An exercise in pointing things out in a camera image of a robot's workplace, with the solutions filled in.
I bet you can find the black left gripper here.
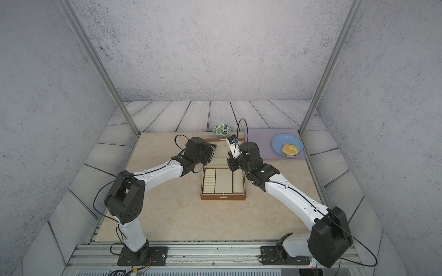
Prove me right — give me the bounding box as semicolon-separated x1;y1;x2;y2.
193;141;218;166

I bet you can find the brown jewelry box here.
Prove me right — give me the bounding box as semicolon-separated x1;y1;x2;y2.
200;139;246;201

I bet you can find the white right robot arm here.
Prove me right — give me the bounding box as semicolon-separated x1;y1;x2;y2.
226;135;353;268

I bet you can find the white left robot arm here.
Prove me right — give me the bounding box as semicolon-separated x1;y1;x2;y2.
104;137;216;253

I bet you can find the green leaf pattern bowl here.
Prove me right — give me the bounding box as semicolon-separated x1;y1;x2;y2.
213;124;231;139

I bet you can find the blue plate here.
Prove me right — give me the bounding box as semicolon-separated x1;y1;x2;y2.
271;133;305;159

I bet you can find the yellow pastry bun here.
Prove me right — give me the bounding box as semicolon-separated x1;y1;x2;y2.
282;144;300;156

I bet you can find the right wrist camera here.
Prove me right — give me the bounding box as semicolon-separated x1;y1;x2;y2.
226;135;241;159

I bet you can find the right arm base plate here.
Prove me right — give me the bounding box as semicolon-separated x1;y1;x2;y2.
258;246;311;266

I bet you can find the aluminium front rail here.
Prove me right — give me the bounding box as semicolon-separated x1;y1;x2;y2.
61;240;368;276

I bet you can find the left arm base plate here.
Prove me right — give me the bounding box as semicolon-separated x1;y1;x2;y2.
117;246;169;267

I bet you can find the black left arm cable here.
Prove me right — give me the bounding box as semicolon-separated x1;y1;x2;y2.
92;133;208;256

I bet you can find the aluminium right frame post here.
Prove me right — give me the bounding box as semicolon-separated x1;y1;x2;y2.
299;0;364;136

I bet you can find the aluminium frame post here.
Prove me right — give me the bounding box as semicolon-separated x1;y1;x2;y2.
56;0;141;138
299;0;364;136

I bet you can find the aluminium left frame post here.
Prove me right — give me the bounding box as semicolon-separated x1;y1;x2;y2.
56;0;141;138

